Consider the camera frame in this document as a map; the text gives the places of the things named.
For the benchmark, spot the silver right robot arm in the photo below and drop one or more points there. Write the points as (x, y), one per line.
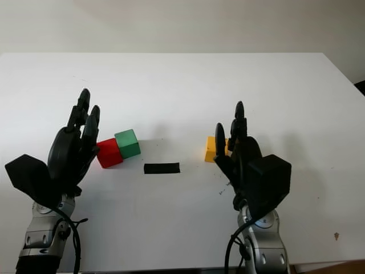
(268, 242)

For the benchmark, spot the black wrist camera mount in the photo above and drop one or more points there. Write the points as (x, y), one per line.
(268, 182)
(28, 177)

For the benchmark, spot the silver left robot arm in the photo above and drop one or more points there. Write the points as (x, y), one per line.
(40, 231)

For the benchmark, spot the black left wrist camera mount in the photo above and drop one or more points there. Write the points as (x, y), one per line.
(28, 177)

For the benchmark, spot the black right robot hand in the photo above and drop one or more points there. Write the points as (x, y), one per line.
(242, 148)

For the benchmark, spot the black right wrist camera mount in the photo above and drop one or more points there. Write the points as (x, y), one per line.
(268, 182)

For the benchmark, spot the red wooden block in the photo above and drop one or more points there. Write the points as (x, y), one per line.
(109, 154)

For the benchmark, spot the yellow wooden block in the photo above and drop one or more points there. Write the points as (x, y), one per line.
(210, 151)

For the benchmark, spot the green wooden block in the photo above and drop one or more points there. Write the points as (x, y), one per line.
(128, 142)

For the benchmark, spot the black tape strip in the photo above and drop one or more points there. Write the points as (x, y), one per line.
(161, 168)

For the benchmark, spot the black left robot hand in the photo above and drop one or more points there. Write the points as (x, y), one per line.
(64, 154)

